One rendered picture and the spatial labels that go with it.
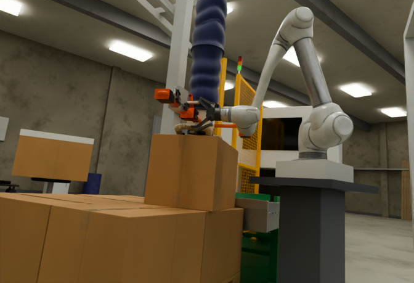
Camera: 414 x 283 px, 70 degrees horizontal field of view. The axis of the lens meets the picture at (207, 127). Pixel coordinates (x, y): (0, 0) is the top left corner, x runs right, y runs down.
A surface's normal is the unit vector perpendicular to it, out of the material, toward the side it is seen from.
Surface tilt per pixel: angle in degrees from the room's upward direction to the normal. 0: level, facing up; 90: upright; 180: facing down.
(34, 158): 90
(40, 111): 90
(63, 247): 90
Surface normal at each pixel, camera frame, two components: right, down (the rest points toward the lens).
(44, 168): 0.43, -0.14
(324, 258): 0.63, -0.10
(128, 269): 0.90, -0.01
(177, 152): -0.28, -0.22
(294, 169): -0.77, -0.19
